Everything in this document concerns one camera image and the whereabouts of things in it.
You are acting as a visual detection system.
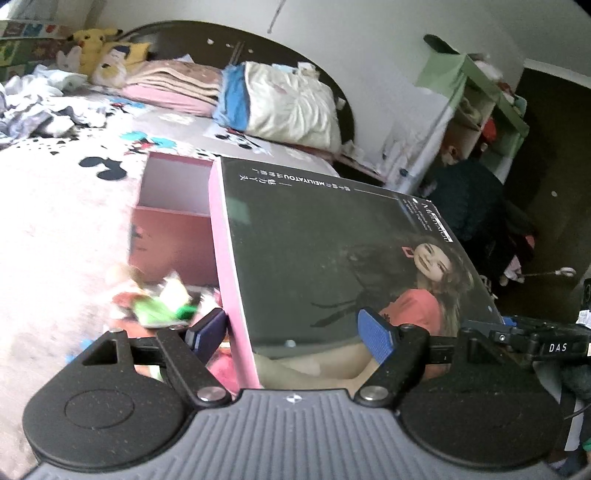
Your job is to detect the blue cloth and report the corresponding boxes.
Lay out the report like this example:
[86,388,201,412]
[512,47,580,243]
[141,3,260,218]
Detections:
[212,65,254,129]

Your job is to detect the green clay bag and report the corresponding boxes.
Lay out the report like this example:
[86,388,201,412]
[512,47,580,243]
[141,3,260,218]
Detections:
[133,294,197,326]

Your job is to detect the dark clothing pile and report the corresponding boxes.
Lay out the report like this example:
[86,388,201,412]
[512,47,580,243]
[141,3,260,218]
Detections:
[422,158,539,289]

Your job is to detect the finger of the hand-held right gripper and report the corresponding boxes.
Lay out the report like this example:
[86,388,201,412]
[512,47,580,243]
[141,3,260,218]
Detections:
[488,315,530,348]

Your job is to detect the white ring pull cord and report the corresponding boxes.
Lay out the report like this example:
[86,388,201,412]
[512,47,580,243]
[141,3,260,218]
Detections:
[516,267,577,280]

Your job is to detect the pale crumpled clothes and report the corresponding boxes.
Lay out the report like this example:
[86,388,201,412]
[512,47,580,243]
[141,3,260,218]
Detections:
[0,64,108,149]

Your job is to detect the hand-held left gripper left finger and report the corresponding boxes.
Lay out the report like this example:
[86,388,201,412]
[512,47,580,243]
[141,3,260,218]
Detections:
[65,308,232,408]

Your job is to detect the folded pink striped blankets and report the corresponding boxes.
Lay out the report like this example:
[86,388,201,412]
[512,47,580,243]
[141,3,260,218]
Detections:
[119,59,228,117]

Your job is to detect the green shelf unit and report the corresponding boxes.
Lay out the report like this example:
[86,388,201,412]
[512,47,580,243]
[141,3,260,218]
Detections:
[414,45,531,188]

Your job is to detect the white pillow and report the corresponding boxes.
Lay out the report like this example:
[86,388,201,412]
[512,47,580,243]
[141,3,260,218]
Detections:
[244,61,343,152]

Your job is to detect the white plush toy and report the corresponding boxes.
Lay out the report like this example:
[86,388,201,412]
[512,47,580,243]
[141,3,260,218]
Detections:
[90,50,129,88]

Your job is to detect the pink box lid with photo print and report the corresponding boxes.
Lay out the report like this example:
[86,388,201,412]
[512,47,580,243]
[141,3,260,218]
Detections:
[208,156,506,389]

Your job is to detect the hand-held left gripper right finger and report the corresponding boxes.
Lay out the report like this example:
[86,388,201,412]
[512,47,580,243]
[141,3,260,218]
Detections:
[353,307,468,409]

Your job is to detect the dark wooden headboard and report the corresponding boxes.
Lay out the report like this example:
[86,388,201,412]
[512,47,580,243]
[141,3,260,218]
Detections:
[115,20,360,145]

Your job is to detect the colourful foam play mat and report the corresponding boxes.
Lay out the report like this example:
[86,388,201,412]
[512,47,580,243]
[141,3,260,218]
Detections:
[0,20,77,78]

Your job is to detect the pink clay bag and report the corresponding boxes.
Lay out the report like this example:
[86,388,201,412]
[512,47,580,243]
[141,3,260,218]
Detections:
[207,344,243,395]

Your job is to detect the pink cardboard box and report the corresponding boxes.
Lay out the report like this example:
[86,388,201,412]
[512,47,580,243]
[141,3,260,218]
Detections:
[128,151,228,324]

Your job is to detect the yellow plush toy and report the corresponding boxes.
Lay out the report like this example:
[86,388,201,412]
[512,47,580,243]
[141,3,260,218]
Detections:
[68,28,154,70]

